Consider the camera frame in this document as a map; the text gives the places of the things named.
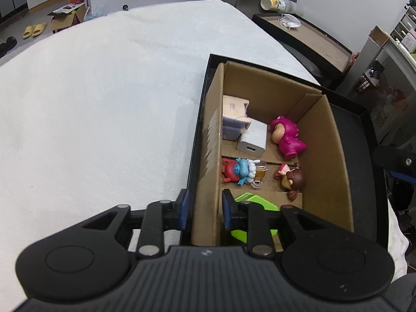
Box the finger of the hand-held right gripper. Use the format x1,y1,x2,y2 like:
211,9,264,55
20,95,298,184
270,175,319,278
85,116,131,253
373,146,416,181

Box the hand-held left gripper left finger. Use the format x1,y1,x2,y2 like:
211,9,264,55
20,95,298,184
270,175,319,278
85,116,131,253
81,188,191,257

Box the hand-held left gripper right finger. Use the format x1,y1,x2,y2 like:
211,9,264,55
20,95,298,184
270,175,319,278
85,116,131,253
222,190,329,257

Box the black tray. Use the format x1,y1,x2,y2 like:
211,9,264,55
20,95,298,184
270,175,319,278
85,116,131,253
178,54,389,251

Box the green plastic block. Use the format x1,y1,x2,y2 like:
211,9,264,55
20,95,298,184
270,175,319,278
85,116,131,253
230,193,280,244

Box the red and blue toy figure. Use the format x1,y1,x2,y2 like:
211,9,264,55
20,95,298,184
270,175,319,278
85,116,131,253
221,158,259,187

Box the clear glass cup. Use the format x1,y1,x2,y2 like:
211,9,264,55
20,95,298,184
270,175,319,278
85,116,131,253
251,160,269,189

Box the brown-haired doll figure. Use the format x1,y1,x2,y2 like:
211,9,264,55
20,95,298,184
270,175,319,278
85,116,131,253
274,162,306,201

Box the brown cardboard box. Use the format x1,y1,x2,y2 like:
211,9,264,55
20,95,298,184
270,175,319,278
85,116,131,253
191,61,355,247

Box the white charger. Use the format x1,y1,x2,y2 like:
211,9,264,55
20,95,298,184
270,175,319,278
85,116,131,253
237,119,268,158

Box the magenta dinosaur toy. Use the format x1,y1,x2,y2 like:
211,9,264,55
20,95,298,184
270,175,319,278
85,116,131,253
270,115,308,160

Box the lavender box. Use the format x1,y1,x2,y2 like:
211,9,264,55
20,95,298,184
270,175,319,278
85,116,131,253
223,94,251,141

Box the grey upright carton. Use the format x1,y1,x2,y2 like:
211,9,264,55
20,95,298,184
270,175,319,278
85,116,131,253
335,25,391,97

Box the grey drawer unit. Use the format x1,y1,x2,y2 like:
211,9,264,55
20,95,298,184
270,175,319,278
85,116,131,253
389,0,416,53

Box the person's grey trousers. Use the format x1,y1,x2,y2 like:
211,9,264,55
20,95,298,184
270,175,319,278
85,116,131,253
385,275,416,312

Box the dark side table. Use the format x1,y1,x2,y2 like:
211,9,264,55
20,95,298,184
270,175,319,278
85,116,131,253
252,13,353,89

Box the white face mask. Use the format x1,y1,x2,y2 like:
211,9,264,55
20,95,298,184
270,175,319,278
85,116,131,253
278,14,302,30

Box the clear plastic bag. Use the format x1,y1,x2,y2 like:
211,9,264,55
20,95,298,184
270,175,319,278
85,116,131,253
85,4,108,22

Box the open cardboard carton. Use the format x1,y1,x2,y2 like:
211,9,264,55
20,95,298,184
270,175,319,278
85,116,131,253
47,2,88,34

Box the black shoe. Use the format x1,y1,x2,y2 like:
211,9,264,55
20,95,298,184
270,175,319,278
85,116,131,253
0,36,18,56

